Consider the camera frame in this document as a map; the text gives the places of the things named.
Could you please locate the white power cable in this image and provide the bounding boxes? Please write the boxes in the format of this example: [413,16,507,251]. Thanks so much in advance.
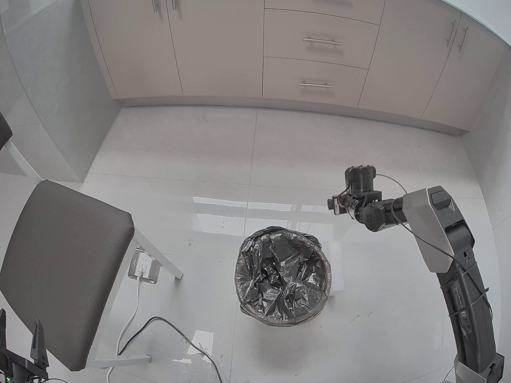
[106,254,151,383]

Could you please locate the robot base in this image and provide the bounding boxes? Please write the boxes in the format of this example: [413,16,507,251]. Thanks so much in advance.
[449,353,505,383]

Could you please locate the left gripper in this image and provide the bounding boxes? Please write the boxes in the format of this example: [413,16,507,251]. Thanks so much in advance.
[0,310,49,383]

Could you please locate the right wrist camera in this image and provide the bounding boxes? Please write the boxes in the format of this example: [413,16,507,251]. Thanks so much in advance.
[327,193,349,217]

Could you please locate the beige cabinet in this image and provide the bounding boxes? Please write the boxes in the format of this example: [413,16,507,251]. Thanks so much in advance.
[76,0,511,136]

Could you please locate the black cable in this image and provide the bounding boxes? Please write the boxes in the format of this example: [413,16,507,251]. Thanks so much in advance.
[375,174,458,260]
[117,316,224,383]

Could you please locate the black plastic bag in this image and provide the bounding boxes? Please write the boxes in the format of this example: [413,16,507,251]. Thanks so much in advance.
[233,226,334,328]

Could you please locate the grey chair white legs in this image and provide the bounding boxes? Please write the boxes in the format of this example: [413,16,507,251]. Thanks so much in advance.
[0,112,184,372]

